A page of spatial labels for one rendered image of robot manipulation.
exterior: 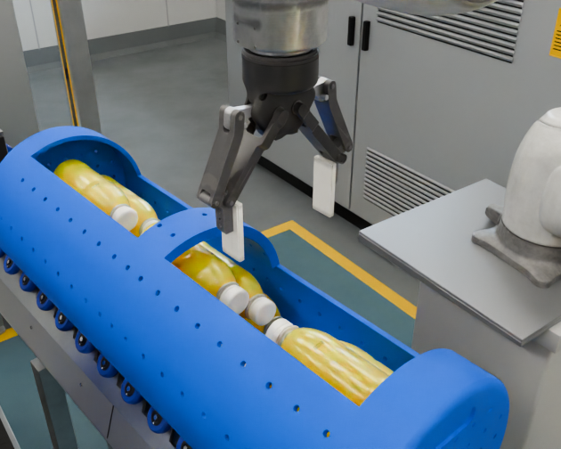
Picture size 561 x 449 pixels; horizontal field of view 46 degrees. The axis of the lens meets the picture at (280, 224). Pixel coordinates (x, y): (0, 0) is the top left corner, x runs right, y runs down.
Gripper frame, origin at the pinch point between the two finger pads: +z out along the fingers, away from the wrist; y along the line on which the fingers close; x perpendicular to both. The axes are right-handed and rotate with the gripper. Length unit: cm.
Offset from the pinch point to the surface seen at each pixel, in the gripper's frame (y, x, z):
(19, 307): 13, -63, 43
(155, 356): 13.4, -7.9, 17.1
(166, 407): 14.5, -4.7, 22.5
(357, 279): -137, -102, 132
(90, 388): 13, -34, 43
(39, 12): -167, -466, 90
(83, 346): 12, -36, 36
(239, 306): -0.3, -8.4, 16.9
